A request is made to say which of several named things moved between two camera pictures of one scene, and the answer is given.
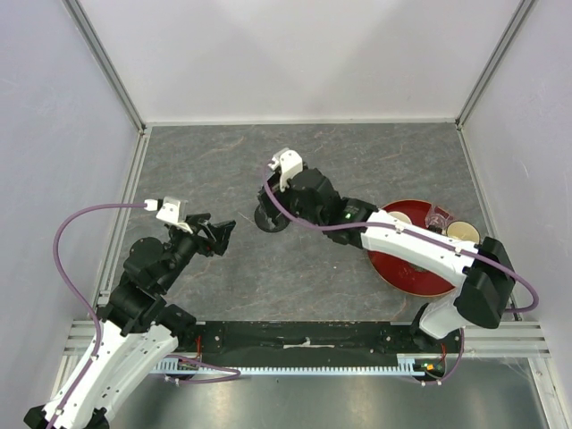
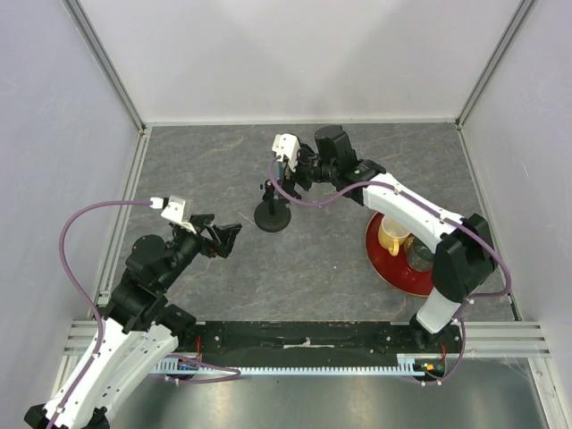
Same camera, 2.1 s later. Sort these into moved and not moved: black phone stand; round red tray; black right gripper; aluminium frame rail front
Moved: black right gripper
Not moved: aluminium frame rail front; black phone stand; round red tray
